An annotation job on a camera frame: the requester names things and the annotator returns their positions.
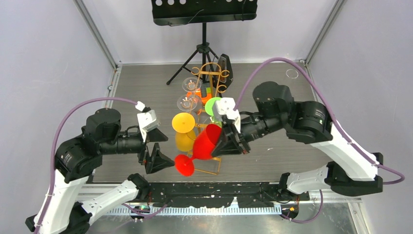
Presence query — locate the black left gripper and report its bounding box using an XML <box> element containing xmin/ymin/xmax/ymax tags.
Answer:
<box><xmin>103</xmin><ymin>125</ymin><xmax>177</xmax><ymax>170</ymax></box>

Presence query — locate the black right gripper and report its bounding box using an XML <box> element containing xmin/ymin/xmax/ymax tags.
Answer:
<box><xmin>210</xmin><ymin>112</ymin><xmax>286</xmax><ymax>157</ymax></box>

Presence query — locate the red silicone wine glass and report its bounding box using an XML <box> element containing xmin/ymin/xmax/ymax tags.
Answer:
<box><xmin>174</xmin><ymin>124</ymin><xmax>222</xmax><ymax>176</ymax></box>

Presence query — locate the gold wire wine glass rack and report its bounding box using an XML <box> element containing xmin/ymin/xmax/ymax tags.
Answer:
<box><xmin>184</xmin><ymin>62</ymin><xmax>230</xmax><ymax>176</ymax></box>

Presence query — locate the clear tall flute glass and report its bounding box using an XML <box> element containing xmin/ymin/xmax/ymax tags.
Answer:
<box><xmin>285</xmin><ymin>69</ymin><xmax>299</xmax><ymax>79</ymax></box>

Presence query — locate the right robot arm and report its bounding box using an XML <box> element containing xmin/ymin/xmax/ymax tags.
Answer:
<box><xmin>212</xmin><ymin>81</ymin><xmax>384</xmax><ymax>200</ymax></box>

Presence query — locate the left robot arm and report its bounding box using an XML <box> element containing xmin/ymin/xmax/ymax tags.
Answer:
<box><xmin>25</xmin><ymin>108</ymin><xmax>174</xmax><ymax>234</ymax></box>

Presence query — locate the yellow silicone wine glass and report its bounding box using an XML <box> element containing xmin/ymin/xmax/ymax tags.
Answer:
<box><xmin>171</xmin><ymin>113</ymin><xmax>196</xmax><ymax>152</ymax></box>

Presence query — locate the green silicone wine glass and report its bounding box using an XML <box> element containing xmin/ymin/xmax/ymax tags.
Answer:
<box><xmin>204</xmin><ymin>97</ymin><xmax>222</xmax><ymax>127</ymax></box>

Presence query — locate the clear wine glass back left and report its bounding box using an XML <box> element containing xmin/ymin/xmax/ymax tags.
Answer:
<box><xmin>177</xmin><ymin>94</ymin><xmax>203</xmax><ymax>112</ymax></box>

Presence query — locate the clear wine glass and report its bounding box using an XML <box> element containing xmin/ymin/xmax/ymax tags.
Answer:
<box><xmin>182</xmin><ymin>77</ymin><xmax>202</xmax><ymax>93</ymax></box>
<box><xmin>177</xmin><ymin>94</ymin><xmax>203</xmax><ymax>112</ymax></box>

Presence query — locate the clear wine glass back right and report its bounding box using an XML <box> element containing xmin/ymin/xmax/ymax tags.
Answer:
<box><xmin>182</xmin><ymin>77</ymin><xmax>202</xmax><ymax>93</ymax></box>

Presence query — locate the orange toy block piece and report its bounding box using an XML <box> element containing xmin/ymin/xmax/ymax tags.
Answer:
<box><xmin>195</xmin><ymin>87</ymin><xmax>212</xmax><ymax>105</ymax></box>

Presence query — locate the black metronome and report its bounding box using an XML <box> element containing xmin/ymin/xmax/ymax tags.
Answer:
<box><xmin>217</xmin><ymin>54</ymin><xmax>234</xmax><ymax>92</ymax></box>

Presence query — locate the black music stand tripod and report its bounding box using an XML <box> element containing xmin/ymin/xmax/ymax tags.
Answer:
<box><xmin>150</xmin><ymin>0</ymin><xmax>258</xmax><ymax>85</ymax></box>

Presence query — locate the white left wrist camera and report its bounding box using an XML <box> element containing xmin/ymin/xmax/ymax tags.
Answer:
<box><xmin>135</xmin><ymin>101</ymin><xmax>160</xmax><ymax>142</ymax></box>

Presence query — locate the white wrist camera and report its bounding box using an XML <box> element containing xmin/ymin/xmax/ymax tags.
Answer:
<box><xmin>135</xmin><ymin>101</ymin><xmax>160</xmax><ymax>142</ymax></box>
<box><xmin>212</xmin><ymin>97</ymin><xmax>241</xmax><ymax>133</ymax></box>

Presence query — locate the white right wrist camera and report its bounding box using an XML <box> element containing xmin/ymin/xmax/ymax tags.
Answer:
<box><xmin>212</xmin><ymin>97</ymin><xmax>241</xmax><ymax>133</ymax></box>

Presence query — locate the black taped front rail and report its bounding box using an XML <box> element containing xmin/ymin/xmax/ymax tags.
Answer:
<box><xmin>136</xmin><ymin>182</ymin><xmax>291</xmax><ymax>208</ymax></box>

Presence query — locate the white slotted cable duct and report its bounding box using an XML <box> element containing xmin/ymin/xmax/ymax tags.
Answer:
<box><xmin>100</xmin><ymin>205</ymin><xmax>284</xmax><ymax>216</ymax></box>

